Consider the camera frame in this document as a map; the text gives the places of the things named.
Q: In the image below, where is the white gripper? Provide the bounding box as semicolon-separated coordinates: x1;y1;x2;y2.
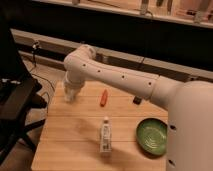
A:
63;81;81;102

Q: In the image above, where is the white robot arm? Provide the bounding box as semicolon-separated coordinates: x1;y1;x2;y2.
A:
64;44;213;171

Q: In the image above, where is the green ceramic bowl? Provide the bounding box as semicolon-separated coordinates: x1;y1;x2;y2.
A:
136;118;167;156

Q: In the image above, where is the orange carrot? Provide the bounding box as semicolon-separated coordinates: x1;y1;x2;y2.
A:
100;90;108;107

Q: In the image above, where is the black office chair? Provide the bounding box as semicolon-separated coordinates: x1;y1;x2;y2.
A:
0;78;47;165

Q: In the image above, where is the clear plastic bottle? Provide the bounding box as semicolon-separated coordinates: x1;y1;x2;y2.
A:
100;117;112;155

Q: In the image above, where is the small black block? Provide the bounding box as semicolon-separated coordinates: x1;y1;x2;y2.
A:
133;96;142;104

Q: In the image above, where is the black cable on floor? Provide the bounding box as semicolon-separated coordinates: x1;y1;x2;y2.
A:
20;41;56;108

